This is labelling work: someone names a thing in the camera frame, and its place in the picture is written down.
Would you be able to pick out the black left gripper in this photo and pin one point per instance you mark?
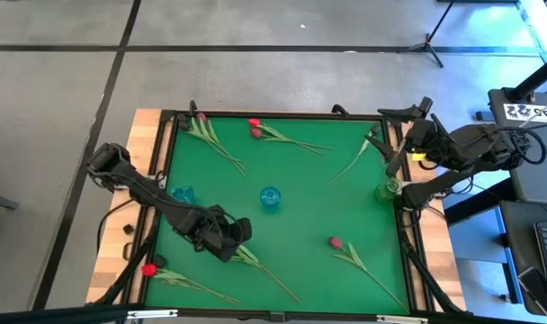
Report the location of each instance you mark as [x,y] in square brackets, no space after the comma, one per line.
[210,229]

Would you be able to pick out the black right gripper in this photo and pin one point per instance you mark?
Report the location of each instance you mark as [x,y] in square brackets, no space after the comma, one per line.
[419,135]

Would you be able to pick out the dark red artificial tulip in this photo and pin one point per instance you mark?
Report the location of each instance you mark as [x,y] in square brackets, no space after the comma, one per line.
[248,257]
[256,132]
[202,117]
[335,243]

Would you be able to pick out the bright red artificial tulip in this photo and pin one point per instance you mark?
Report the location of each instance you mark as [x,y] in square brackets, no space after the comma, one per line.
[254,122]
[149,270]

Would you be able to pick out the green stems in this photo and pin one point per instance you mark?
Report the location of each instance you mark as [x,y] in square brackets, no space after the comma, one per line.
[182,119]

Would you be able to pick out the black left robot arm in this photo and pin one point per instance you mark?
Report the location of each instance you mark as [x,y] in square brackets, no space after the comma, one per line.
[138,186]

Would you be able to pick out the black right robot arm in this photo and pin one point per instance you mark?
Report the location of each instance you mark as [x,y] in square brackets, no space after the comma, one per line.
[471,144]

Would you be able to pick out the wide teal glass vase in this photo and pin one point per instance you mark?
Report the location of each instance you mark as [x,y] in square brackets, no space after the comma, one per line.
[182,194]

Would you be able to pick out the green glass vase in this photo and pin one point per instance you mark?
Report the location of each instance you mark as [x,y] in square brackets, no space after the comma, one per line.
[385,193]

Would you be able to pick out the narrow blue glass vase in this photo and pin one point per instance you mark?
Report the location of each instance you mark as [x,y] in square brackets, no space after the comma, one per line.
[270,197]

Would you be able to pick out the small black block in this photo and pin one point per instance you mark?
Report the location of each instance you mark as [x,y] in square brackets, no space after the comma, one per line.
[128,228]

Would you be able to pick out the small dark floor block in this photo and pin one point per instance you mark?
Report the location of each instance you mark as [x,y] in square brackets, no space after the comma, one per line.
[485,115]

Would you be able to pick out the green table mat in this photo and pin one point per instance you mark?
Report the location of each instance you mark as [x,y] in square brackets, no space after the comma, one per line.
[300,225]

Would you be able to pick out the black tripod stand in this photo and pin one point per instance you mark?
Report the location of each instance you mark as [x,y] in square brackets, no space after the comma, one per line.
[428,45]

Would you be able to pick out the thick black pole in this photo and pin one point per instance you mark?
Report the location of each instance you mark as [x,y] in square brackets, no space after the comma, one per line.
[534,78]

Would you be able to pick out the grey case with label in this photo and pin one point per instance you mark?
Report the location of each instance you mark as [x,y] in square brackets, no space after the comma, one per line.
[543,180]

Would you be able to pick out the dark side desk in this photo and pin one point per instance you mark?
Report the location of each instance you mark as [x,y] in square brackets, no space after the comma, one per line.
[521,234]

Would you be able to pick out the black rig beam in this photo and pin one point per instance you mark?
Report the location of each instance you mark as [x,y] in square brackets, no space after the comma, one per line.
[53,315]

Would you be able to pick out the black slanted device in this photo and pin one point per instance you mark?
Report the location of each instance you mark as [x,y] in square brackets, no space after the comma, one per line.
[541,290]

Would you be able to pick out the grey floor object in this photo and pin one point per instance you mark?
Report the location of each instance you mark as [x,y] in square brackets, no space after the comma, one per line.
[1,201]

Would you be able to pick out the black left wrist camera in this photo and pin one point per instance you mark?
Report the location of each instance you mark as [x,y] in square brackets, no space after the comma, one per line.
[243,230]

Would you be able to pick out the black frame clamp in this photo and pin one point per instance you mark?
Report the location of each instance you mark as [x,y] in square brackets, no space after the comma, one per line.
[193,108]
[341,109]

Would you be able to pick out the black metal table frame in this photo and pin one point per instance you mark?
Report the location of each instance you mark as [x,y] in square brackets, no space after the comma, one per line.
[233,312]

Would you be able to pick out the small black bracket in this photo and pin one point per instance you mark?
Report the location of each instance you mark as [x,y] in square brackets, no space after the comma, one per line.
[127,250]

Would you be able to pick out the silver beam bracket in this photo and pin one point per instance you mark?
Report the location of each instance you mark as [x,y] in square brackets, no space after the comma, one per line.
[152,313]
[401,319]

